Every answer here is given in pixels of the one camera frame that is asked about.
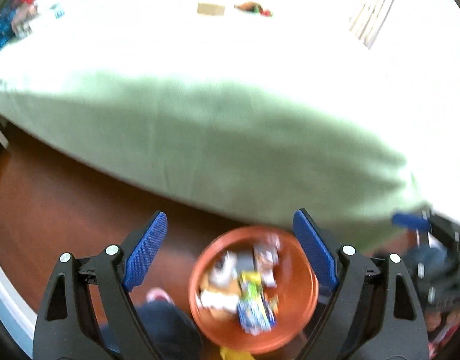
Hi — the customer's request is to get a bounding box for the yellow bag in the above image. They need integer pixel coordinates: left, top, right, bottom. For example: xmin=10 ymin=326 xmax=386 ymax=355
xmin=219 ymin=346 xmax=257 ymax=360

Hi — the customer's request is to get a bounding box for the bed with green blanket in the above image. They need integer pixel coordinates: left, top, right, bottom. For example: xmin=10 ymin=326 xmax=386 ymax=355
xmin=0 ymin=0 xmax=460 ymax=248

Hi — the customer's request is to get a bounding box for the orange round bin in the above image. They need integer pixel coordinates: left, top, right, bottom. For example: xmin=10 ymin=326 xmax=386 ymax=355
xmin=188 ymin=226 xmax=320 ymax=355

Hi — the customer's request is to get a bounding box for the person's dark trouser leg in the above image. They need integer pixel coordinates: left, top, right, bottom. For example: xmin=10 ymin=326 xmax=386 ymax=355
xmin=100 ymin=302 xmax=204 ymax=360

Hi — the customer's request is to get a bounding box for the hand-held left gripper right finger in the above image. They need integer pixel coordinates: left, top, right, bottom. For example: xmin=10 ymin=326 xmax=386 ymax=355
xmin=292 ymin=208 xmax=430 ymax=360

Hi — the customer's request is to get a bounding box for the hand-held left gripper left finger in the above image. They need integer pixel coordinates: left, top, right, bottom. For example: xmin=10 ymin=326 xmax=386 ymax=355
xmin=32 ymin=211 xmax=168 ymax=360

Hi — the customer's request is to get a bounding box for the wooden box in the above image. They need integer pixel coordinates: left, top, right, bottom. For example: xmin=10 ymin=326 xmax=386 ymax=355
xmin=197 ymin=3 xmax=226 ymax=16

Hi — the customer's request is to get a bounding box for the pink slipper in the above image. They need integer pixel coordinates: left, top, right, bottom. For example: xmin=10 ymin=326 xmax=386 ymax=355
xmin=145 ymin=288 xmax=176 ymax=306

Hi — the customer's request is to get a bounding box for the floral cream curtain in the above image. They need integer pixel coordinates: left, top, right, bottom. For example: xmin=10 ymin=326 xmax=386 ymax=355
xmin=348 ymin=0 xmax=405 ymax=50

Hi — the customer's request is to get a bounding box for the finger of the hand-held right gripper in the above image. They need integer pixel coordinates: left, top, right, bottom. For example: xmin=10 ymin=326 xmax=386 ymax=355
xmin=392 ymin=213 xmax=431 ymax=231

